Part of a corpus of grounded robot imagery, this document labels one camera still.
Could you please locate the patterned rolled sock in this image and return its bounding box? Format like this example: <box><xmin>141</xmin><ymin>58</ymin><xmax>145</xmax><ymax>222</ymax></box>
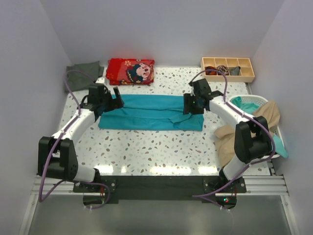
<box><xmin>217</xmin><ymin>65</ymin><xmax>229</xmax><ymax>75</ymax></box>

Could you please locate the wooden compartment box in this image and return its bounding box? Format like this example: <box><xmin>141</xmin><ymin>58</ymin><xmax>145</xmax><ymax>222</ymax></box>
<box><xmin>201</xmin><ymin>57</ymin><xmax>255</xmax><ymax>83</ymax></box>

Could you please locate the beige t shirt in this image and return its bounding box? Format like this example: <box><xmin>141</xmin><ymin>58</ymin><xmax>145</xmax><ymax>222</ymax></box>
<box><xmin>214</xmin><ymin>98</ymin><xmax>288</xmax><ymax>166</ymax></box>

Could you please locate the folded grey t shirt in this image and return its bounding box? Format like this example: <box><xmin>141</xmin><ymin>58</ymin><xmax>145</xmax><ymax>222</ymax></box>
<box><xmin>66</xmin><ymin>61</ymin><xmax>104</xmax><ymax>92</ymax></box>

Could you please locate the grey rolled sock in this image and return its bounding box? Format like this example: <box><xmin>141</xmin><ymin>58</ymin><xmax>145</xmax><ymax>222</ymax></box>
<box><xmin>229</xmin><ymin>66</ymin><xmax>241</xmax><ymax>76</ymax></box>

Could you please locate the aluminium frame rail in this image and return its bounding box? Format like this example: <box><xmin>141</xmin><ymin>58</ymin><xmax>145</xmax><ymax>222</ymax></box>
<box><xmin>31</xmin><ymin>161</ymin><xmax>289</xmax><ymax>196</ymax></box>

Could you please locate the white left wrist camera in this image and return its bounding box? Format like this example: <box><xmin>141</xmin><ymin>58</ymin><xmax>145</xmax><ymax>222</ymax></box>
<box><xmin>95</xmin><ymin>77</ymin><xmax>106</xmax><ymax>84</ymax></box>

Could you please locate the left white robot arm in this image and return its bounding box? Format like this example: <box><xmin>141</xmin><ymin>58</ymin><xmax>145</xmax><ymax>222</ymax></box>
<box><xmin>37</xmin><ymin>83</ymin><xmax>124</xmax><ymax>192</ymax></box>

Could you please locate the teal t shirt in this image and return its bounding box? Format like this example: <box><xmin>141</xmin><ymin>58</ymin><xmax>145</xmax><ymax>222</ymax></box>
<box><xmin>229</xmin><ymin>96</ymin><xmax>289</xmax><ymax>158</ymax></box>
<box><xmin>98</xmin><ymin>94</ymin><xmax>204</xmax><ymax>131</ymax></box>

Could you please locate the red cartoon folded cloth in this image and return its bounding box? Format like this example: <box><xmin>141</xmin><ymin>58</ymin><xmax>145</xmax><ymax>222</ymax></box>
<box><xmin>105</xmin><ymin>58</ymin><xmax>155</xmax><ymax>85</ymax></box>

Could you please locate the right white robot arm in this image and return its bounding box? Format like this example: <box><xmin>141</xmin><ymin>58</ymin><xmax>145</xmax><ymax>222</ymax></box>
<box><xmin>183</xmin><ymin>79</ymin><xmax>276</xmax><ymax>192</ymax></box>

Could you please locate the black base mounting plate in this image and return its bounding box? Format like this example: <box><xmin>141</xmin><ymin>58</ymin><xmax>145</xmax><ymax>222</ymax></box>
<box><xmin>73</xmin><ymin>175</ymin><xmax>247</xmax><ymax>210</ymax></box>

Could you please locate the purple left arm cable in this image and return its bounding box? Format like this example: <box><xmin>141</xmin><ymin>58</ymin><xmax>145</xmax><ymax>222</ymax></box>
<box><xmin>38</xmin><ymin>70</ymin><xmax>111</xmax><ymax>209</ymax></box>

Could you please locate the white plastic laundry basket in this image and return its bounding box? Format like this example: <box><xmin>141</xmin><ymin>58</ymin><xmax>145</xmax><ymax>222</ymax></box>
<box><xmin>227</xmin><ymin>94</ymin><xmax>286</xmax><ymax>160</ymax></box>

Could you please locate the orange black rolled sock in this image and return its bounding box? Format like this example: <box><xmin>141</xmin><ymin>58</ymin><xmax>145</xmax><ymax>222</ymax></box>
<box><xmin>205</xmin><ymin>66</ymin><xmax>217</xmax><ymax>75</ymax></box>

